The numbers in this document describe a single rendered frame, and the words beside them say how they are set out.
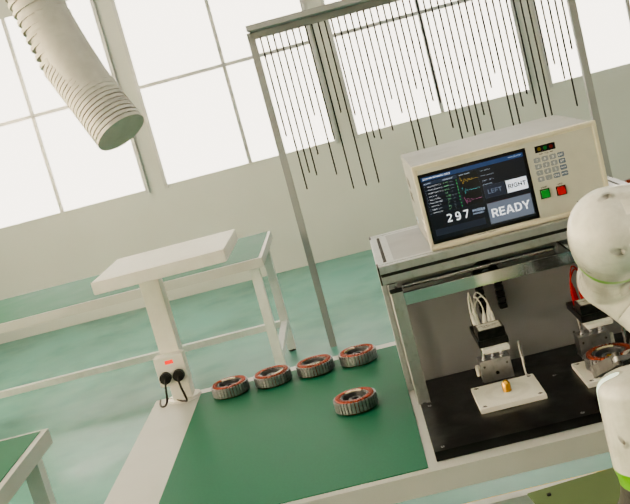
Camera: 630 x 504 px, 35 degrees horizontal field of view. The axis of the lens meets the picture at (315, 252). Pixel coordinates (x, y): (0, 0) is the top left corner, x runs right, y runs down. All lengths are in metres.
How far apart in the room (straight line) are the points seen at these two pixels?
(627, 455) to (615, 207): 0.49
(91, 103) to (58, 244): 6.05
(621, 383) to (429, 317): 0.95
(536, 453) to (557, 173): 0.67
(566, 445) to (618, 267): 0.82
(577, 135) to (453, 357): 0.64
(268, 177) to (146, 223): 1.14
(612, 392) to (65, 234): 7.63
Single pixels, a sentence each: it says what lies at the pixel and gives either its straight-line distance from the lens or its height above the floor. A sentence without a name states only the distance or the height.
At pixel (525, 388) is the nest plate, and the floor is 0.78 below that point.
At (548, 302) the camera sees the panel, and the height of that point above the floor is 0.89.
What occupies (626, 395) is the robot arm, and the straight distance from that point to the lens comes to 1.65.
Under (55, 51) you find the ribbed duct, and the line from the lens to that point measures 3.11.
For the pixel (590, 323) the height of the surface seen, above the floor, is 0.88.
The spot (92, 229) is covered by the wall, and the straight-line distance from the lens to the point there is 8.93.
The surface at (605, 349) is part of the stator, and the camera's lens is 2.40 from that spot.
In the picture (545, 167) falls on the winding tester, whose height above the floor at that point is 1.24.
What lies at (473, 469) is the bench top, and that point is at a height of 0.73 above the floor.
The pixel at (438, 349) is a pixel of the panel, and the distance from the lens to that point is 2.55.
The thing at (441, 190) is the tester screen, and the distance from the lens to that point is 2.35.
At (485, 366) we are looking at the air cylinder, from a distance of 2.44.
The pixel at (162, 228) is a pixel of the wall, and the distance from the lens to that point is 8.81.
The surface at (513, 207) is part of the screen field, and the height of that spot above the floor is 1.17.
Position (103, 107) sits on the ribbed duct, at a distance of 3.01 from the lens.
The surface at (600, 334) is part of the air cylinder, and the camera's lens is 2.48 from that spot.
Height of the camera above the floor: 1.58
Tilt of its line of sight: 10 degrees down
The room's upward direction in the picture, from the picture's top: 15 degrees counter-clockwise
